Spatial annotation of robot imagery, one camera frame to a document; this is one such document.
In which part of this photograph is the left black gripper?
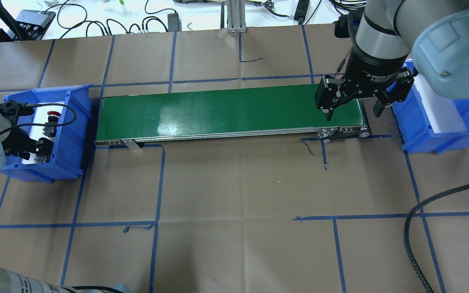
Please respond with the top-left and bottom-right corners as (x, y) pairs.
(3, 128), (54, 161)

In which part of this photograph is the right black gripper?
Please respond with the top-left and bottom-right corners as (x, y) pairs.
(315, 48), (414, 122)

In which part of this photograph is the yellow push button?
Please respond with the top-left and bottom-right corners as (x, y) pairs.
(33, 153), (51, 164)

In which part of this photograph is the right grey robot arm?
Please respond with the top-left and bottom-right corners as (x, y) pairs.
(314, 0), (469, 121)

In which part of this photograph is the blue bin with buttons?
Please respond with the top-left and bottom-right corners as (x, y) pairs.
(0, 84), (92, 183)

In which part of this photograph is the red push button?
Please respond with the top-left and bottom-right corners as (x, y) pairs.
(42, 111), (61, 138)

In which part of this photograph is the white foam pad left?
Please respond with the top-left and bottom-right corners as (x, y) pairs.
(20, 101), (66, 164)

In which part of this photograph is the green conveyor belt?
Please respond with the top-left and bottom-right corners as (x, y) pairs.
(95, 85), (372, 146)

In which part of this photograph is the black power strip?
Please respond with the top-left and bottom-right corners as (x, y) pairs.
(293, 0), (310, 25)

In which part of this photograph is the blue empty bin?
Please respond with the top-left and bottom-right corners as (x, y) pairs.
(392, 74), (469, 154)

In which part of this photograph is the black power adapter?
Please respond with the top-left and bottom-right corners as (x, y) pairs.
(167, 12), (182, 32)

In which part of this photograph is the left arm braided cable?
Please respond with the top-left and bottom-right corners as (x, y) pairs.
(0, 103), (77, 137)

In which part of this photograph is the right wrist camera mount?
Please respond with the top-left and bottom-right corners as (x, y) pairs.
(334, 9), (364, 39)

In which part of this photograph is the black braided cable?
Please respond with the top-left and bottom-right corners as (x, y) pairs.
(404, 177), (469, 293)

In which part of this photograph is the aluminium frame post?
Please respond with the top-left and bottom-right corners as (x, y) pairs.
(226, 0), (247, 33)

